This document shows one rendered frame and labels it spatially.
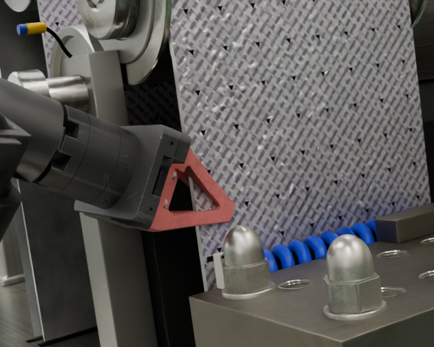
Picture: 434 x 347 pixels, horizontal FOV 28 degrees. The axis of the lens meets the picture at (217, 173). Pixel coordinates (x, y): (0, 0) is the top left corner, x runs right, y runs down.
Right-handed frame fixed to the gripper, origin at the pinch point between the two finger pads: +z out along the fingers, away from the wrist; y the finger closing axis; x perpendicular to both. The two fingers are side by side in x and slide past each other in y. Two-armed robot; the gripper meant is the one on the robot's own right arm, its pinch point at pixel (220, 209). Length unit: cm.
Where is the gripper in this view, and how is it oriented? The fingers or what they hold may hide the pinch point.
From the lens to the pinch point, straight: 64.4
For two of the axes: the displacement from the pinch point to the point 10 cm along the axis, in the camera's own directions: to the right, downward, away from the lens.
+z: 8.0, 3.2, 5.1
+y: 5.3, 0.3, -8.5
